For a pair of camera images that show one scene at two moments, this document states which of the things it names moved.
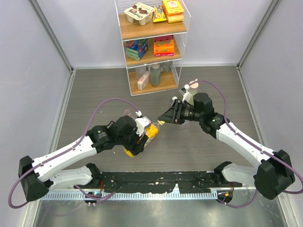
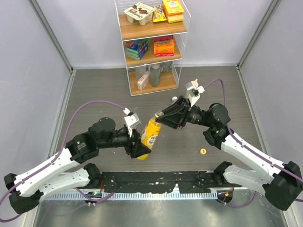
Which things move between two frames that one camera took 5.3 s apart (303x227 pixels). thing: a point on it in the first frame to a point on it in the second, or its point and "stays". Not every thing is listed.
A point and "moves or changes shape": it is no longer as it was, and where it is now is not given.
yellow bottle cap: x=161 y=122 moves or changes shape
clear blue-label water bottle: x=173 y=98 stays
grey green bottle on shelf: x=155 y=74 stays
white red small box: x=142 y=82 stays
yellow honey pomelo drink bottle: x=151 y=130 moves or changes shape
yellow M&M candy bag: x=158 y=14 stays
